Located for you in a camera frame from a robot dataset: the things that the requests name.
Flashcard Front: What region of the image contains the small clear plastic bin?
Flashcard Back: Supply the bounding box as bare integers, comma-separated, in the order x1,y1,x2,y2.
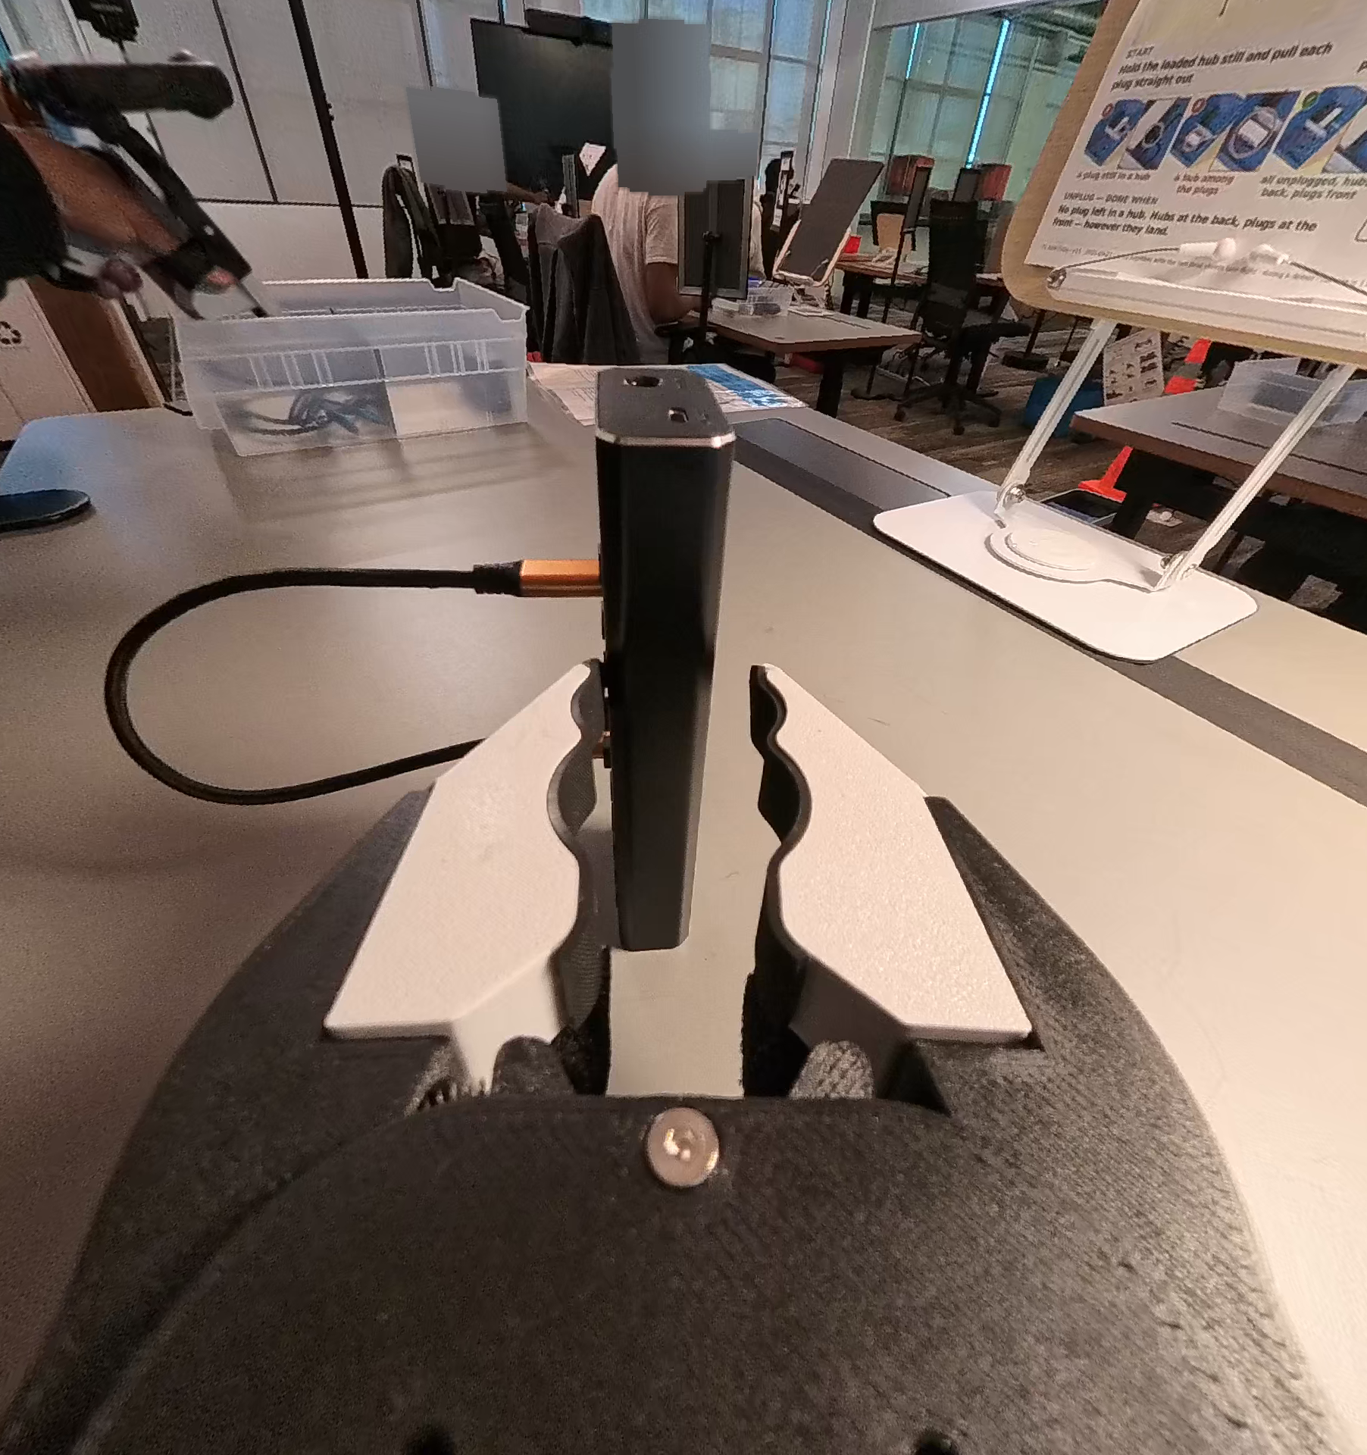
1224,357,1367,428

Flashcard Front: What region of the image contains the person's left forearm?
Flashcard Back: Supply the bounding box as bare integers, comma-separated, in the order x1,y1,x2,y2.
0,119,71,359

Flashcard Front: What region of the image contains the black usb hub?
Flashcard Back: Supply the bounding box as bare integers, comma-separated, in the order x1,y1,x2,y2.
592,365,739,954

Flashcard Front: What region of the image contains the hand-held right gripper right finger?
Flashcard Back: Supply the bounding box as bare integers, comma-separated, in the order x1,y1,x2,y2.
747,664,1033,1099

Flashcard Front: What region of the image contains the dark oval pad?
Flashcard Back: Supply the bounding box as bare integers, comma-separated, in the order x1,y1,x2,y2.
0,488,91,540

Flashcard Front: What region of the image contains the white recycling bin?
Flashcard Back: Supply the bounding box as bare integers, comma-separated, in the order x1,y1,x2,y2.
0,278,96,447

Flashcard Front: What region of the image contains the orange plug black usb cable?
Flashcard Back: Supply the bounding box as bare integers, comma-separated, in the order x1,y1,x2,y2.
104,557,619,806

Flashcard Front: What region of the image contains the black tripod pole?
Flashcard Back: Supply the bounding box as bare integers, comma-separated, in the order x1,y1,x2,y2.
285,0,369,280

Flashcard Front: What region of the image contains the laminated instruction sheet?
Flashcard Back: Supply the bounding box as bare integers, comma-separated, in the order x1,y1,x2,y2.
1025,0,1367,310

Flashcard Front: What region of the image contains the black office chair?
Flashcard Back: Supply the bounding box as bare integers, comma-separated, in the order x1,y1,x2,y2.
898,170,1021,436

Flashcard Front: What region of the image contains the black monitor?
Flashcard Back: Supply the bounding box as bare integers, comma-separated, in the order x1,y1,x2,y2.
471,11,617,196

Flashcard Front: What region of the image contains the grey laptop on stand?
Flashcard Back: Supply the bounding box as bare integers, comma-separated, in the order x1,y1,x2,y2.
772,159,887,285

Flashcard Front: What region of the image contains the printed paper sheet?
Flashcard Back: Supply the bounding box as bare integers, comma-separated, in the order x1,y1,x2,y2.
529,362,805,426

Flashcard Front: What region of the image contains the wooden edged work table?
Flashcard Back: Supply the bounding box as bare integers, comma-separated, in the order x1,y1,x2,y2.
684,304,924,420
1073,385,1367,535

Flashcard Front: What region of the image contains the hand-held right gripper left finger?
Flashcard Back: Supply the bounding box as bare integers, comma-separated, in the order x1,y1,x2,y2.
324,661,614,1083

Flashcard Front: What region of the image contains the white document stand wooden board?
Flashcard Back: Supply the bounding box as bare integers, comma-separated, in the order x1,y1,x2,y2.
874,0,1367,664

